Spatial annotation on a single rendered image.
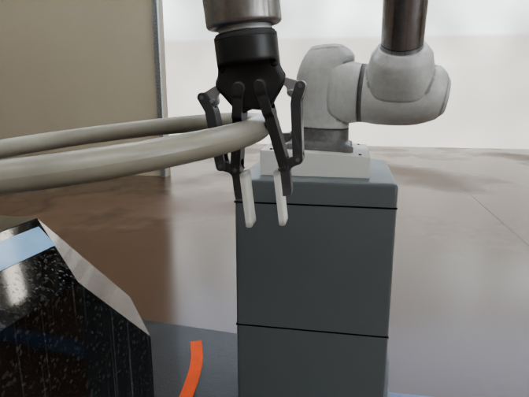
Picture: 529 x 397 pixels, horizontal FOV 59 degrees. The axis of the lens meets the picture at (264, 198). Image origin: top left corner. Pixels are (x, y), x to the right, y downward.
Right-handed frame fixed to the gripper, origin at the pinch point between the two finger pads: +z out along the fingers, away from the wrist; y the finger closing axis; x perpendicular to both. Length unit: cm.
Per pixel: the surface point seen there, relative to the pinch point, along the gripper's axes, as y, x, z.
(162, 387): 60, -74, 82
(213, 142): 2.0, 11.6, -8.8
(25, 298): 30.7, 8.4, 8.9
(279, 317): 11, -54, 45
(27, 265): 32.9, 4.1, 6.1
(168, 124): 20.6, -22.2, -9.5
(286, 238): 7, -54, 23
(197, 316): 66, -129, 84
